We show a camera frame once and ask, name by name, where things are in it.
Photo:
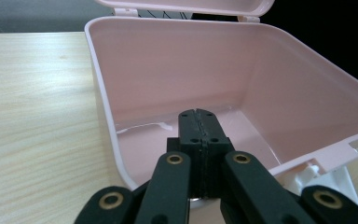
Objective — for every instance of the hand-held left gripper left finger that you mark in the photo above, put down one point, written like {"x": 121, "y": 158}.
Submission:
{"x": 171, "y": 186}

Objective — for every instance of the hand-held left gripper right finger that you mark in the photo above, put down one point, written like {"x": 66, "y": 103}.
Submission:
{"x": 248, "y": 186}

